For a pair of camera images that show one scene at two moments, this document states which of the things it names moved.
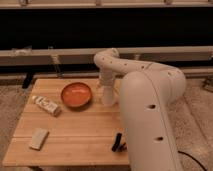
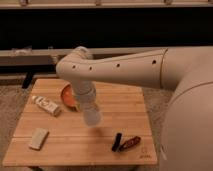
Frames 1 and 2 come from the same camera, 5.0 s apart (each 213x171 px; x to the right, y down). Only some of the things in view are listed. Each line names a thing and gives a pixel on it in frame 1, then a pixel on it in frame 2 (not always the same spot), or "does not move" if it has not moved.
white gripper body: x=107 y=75 to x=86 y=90
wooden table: x=65 y=124 does not move
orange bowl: x=76 y=95 does not move
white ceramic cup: x=108 y=95 to x=91 y=114
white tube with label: x=47 y=105 does not move
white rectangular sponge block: x=39 y=136 does not move
